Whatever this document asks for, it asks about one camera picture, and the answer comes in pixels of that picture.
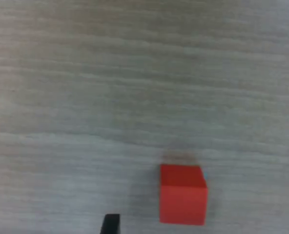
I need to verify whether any red cube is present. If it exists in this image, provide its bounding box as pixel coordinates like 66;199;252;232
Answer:
159;163;208;226

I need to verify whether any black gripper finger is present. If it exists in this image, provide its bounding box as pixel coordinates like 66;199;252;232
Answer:
101;214;121;234

